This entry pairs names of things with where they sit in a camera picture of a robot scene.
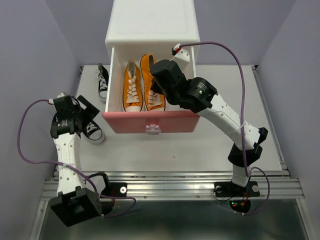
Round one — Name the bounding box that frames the pink front white drawer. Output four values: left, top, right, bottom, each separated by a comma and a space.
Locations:
102, 46, 200, 134

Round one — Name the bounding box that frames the orange sneaker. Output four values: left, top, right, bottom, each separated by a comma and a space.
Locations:
122, 60, 143, 112
138, 53, 167, 112

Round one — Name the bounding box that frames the black sneaker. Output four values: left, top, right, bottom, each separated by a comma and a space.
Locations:
96, 63, 109, 103
83, 121, 105, 145

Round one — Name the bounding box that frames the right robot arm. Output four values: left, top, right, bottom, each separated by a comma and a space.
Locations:
150, 59, 268, 195

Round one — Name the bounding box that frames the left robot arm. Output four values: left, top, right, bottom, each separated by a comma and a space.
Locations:
49, 92, 111, 227

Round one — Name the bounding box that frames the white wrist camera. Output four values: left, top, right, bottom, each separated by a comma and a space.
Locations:
48, 92, 73, 105
171, 43, 190, 72

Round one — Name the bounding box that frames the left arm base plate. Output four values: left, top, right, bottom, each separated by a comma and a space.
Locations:
100, 182, 128, 200

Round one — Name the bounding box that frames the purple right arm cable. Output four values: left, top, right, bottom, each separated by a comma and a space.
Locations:
178, 41, 271, 216

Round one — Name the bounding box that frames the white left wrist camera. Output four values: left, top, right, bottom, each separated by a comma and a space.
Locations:
48, 92, 73, 105

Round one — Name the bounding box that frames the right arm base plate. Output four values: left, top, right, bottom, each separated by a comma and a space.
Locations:
214, 181, 260, 198

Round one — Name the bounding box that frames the aluminium mounting rail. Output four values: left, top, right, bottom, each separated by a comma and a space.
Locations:
39, 170, 306, 201

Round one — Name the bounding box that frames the black sneaker front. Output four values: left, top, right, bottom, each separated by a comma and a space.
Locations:
83, 121, 105, 145

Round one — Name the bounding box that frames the white shoe cabinet shell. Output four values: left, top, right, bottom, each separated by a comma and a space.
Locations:
105, 0, 200, 54

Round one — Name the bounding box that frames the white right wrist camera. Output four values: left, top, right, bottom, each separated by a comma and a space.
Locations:
171, 43, 190, 72

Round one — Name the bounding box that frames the black sneaker back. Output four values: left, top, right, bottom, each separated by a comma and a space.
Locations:
96, 63, 109, 103

